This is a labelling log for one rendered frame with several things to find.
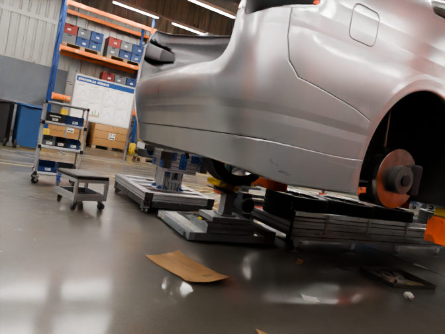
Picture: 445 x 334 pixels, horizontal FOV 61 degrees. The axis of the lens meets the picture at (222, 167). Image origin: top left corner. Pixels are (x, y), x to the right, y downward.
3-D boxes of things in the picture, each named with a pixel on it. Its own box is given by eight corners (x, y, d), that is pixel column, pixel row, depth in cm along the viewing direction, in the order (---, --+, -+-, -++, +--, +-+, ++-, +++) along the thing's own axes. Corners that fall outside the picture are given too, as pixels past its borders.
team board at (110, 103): (62, 154, 851) (76, 68, 841) (59, 152, 894) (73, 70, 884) (126, 163, 928) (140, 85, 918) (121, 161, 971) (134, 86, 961)
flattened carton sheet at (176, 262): (198, 288, 221) (199, 282, 221) (144, 257, 258) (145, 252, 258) (231, 281, 243) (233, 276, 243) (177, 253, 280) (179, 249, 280)
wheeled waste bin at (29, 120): (13, 148, 795) (20, 102, 790) (8, 144, 845) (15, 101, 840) (41, 151, 828) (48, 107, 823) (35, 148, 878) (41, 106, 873)
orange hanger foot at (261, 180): (273, 191, 362) (280, 156, 361) (245, 181, 408) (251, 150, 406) (287, 192, 370) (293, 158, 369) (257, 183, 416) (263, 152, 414)
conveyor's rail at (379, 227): (291, 234, 347) (296, 211, 345) (287, 232, 352) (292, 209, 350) (445, 244, 466) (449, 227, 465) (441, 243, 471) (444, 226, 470)
